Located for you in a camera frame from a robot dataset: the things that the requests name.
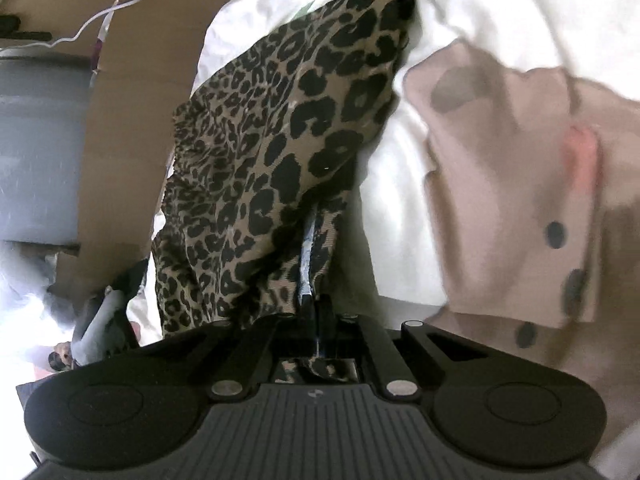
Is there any grey plastic-wrapped mattress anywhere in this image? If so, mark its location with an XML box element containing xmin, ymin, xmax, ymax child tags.
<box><xmin>0</xmin><ymin>50</ymin><xmax>96</xmax><ymax>246</ymax></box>

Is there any cream printed blanket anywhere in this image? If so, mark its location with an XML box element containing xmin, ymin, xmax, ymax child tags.
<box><xmin>125</xmin><ymin>0</ymin><xmax>640</xmax><ymax>480</ymax></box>

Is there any small brown plush toy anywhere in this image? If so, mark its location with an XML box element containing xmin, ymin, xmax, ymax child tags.
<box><xmin>47</xmin><ymin>342</ymin><xmax>76</xmax><ymax>373</ymax></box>

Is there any grey plush toy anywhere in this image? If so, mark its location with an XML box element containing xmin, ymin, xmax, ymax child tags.
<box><xmin>72</xmin><ymin>260</ymin><xmax>148</xmax><ymax>366</ymax></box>

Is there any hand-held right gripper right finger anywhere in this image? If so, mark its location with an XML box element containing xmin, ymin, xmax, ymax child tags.
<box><xmin>320</xmin><ymin>296</ymin><xmax>493</xmax><ymax>401</ymax></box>

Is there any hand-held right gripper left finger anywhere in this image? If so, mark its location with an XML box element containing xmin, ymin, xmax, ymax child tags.
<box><xmin>150</xmin><ymin>296</ymin><xmax>321</xmax><ymax>402</ymax></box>

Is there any flat cardboard sheet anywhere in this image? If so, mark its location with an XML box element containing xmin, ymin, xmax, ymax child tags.
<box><xmin>0</xmin><ymin>0</ymin><xmax>241</xmax><ymax>306</ymax></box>

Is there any leopard print garment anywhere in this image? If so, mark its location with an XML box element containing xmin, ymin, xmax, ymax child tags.
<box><xmin>150</xmin><ymin>0</ymin><xmax>418</xmax><ymax>386</ymax></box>

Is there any white cable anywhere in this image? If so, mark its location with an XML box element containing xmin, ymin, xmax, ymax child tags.
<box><xmin>50</xmin><ymin>0</ymin><xmax>211</xmax><ymax>48</ymax></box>

